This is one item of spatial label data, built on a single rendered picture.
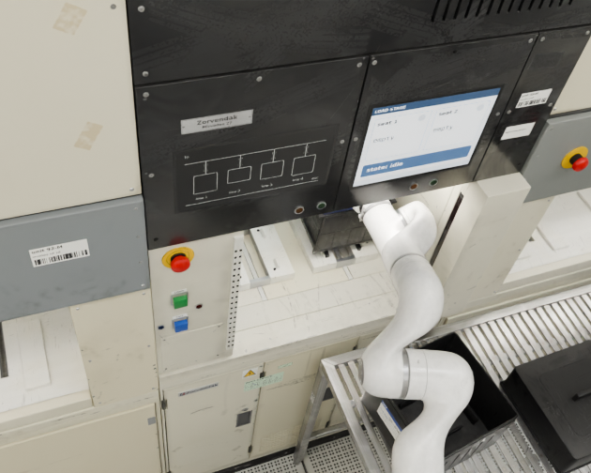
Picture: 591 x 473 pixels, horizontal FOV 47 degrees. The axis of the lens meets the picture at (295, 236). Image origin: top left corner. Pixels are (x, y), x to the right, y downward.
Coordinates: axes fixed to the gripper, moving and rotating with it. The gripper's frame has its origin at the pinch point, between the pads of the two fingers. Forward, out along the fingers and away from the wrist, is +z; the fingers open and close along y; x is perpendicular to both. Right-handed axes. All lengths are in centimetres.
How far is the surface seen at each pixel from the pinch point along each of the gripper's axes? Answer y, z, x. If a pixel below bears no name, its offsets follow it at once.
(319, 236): -10.0, -9.0, -17.3
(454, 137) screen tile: 3.7, -30.4, 36.7
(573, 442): 37, -79, -34
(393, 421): -7, -60, -33
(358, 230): 2.5, -8.9, -18.3
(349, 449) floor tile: 8, -35, -120
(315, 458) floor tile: -6, -35, -120
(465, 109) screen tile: 4, -30, 44
